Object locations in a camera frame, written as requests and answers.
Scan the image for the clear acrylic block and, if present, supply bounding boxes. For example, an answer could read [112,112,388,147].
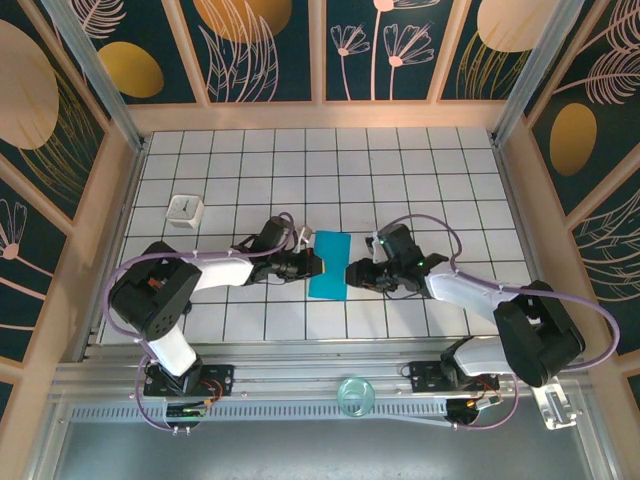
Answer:
[530,379,584,431]

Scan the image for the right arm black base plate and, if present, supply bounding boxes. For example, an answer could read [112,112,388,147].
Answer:
[409,359,501,394]

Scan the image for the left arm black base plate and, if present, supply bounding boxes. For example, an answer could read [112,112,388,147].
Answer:
[143,363,236,399]

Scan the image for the aluminium table side rail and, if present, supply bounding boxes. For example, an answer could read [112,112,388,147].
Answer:
[492,139,564,354]
[79,142,149,361]

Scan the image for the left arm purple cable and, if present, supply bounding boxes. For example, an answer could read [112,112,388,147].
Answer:
[102,212,301,436]

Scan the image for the grey metal sheet panel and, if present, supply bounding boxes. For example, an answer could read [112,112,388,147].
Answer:
[29,419,616,480]

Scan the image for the long aluminium base rail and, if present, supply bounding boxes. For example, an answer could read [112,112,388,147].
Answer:
[49,339,594,401]

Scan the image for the clear green glass cup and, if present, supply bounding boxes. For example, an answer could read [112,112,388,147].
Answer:
[337,377,376,419]

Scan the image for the aluminium frame post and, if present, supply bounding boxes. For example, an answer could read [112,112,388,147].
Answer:
[492,0,586,146]
[42,0,149,151]

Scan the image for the white square clock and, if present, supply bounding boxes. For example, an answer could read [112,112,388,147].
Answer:
[165,194,206,230]

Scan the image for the slotted grey cable duct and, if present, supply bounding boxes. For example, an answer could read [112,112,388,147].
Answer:
[69,399,451,424]

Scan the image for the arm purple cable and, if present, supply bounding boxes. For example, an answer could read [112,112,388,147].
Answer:
[102,212,301,436]
[372,213,621,431]

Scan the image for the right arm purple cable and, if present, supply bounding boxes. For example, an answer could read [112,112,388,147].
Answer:
[372,213,621,431]

